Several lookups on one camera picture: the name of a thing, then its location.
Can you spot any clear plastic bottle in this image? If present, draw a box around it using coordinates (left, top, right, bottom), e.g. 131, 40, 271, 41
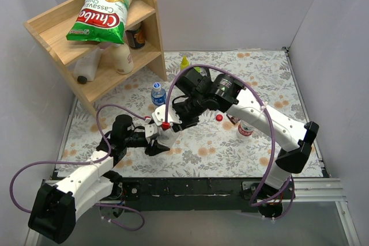
157, 128, 180, 149

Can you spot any blue label water bottle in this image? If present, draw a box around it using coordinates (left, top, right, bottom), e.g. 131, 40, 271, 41
151, 82, 167, 107

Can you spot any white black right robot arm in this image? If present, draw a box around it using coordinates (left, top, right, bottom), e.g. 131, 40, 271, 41
165, 67, 319, 199

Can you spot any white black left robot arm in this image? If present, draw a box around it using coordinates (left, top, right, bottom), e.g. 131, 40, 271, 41
28, 112, 169, 244

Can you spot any red bottle cap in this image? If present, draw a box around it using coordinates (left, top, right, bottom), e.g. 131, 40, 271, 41
216, 114, 223, 122

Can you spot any yellow glue bottle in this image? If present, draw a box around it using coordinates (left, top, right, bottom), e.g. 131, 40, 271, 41
180, 55, 190, 70

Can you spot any red label water bottle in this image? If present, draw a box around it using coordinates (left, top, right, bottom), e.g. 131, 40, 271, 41
238, 120, 254, 139

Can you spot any cream plastic bottle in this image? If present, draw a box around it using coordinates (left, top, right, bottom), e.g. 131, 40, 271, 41
111, 44, 134, 75

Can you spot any clear bottle black cap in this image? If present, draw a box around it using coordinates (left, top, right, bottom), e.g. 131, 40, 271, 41
73, 48, 101, 85

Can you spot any floral table mat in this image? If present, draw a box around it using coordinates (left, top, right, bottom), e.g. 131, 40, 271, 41
56, 51, 306, 177

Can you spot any black green product box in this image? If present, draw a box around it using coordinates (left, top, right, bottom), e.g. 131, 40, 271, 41
194, 67, 208, 76

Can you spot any brown snack packet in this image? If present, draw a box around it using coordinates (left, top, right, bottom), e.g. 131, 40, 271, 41
227, 114, 240, 124

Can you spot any wooden shelf rack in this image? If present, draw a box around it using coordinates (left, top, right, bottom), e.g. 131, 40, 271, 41
24, 0, 167, 116

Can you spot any dark orange drink can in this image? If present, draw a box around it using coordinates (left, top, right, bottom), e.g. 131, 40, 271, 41
126, 22, 145, 50

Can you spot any green cassava chips bag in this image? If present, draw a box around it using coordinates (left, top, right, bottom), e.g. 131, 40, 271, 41
66, 0, 133, 44

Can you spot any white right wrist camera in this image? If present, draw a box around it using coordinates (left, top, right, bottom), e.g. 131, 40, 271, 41
151, 104, 182, 127

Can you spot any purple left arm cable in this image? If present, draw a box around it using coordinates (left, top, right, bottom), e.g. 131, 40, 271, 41
9, 103, 153, 232

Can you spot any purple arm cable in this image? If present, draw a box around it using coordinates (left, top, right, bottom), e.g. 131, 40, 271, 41
164, 64, 296, 219
9, 103, 153, 232

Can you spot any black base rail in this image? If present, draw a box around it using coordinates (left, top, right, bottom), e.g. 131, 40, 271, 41
103, 177, 261, 212

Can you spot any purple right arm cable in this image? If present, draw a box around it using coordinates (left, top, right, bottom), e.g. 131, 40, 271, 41
164, 64, 296, 219

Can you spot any aluminium frame rail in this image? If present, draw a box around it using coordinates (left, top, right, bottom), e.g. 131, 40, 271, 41
256, 179, 348, 203

